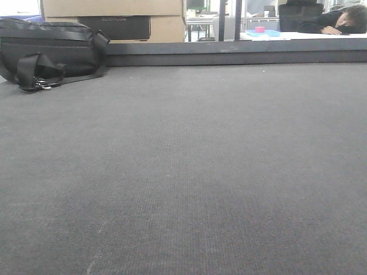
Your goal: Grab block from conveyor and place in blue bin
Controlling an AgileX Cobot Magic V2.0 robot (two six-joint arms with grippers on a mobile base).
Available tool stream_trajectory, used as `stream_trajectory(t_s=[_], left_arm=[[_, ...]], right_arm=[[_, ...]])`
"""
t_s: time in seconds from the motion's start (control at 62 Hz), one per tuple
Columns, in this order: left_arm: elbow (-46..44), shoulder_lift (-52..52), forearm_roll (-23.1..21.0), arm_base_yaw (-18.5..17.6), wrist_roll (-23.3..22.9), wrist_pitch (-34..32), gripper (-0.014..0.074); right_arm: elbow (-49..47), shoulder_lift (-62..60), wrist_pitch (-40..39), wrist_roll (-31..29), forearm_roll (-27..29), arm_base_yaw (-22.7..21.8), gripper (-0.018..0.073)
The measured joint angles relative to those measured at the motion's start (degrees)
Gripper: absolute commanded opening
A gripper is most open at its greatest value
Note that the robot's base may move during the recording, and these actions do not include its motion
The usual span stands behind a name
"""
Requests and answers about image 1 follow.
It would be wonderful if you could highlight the dark conveyor side rail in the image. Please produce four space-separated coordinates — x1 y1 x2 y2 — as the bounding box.
106 36 366 67

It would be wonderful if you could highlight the large cardboard box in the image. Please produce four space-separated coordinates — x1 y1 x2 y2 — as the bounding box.
41 0 186 43

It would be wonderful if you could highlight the black office chair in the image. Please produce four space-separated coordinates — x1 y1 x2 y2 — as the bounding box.
278 1 324 32

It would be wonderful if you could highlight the black vertical post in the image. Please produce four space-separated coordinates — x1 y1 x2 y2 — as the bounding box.
234 0 243 41

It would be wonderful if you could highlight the person in dark clothing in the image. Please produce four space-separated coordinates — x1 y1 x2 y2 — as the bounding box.
297 5 366 36

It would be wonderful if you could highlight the black fabric shoulder bag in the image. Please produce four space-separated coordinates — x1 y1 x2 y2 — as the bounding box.
1 17 110 92

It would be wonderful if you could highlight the white table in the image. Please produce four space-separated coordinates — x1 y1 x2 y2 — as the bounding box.
240 32 366 41

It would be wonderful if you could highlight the light blue tray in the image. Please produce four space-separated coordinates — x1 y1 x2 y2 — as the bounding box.
246 29 282 37

